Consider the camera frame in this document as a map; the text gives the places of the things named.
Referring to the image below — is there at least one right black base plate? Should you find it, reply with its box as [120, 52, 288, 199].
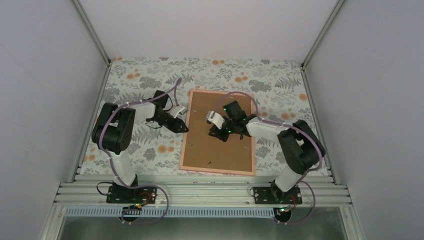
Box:
[249, 186, 303, 205]

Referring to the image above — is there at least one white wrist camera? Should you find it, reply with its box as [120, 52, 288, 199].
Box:
[206, 110, 226, 130]
[169, 105, 188, 119]

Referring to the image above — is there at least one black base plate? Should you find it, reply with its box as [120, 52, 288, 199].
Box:
[249, 186, 303, 205]
[106, 185, 158, 205]

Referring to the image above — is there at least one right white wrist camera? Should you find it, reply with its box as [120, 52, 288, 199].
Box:
[206, 110, 226, 130]

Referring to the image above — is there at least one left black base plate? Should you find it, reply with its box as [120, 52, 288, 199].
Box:
[106, 185, 158, 205]

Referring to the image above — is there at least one orange pink wooden frame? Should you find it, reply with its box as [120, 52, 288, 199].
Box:
[179, 88, 258, 176]

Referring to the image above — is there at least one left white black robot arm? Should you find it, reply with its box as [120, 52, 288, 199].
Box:
[91, 90, 189, 204]

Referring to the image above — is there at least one aluminium rail base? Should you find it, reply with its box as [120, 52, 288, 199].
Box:
[41, 174, 363, 240]

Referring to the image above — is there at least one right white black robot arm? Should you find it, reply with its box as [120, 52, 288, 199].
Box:
[206, 101, 326, 204]

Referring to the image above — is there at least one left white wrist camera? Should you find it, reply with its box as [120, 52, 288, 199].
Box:
[169, 105, 188, 119]

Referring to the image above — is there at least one brown cardboard backing board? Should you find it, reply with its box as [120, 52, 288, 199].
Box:
[182, 91, 255, 173]

